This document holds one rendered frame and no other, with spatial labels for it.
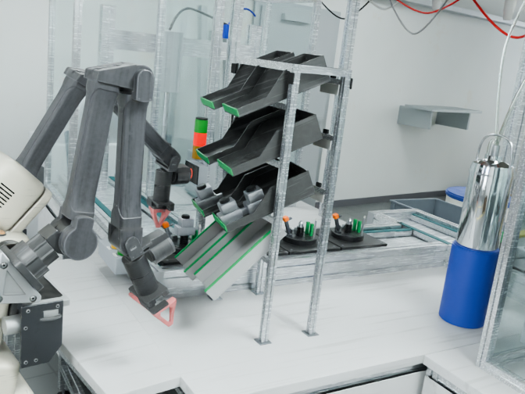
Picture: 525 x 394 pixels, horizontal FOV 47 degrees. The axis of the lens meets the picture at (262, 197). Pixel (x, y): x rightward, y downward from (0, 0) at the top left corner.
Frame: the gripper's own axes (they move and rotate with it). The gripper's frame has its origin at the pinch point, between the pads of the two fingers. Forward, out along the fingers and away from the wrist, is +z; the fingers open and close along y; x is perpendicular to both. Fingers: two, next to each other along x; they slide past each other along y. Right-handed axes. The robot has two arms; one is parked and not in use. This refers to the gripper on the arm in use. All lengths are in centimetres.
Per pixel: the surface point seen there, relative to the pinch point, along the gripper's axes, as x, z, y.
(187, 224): -9.7, -0.9, -2.6
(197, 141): -19.1, -27.5, 17.0
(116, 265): 14.1, 13.1, -2.3
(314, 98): -305, -29, 341
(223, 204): -0.5, -19.8, -43.1
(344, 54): -115, -69, 60
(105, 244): 14.0, 10.7, 12.3
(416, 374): -56, 24, -76
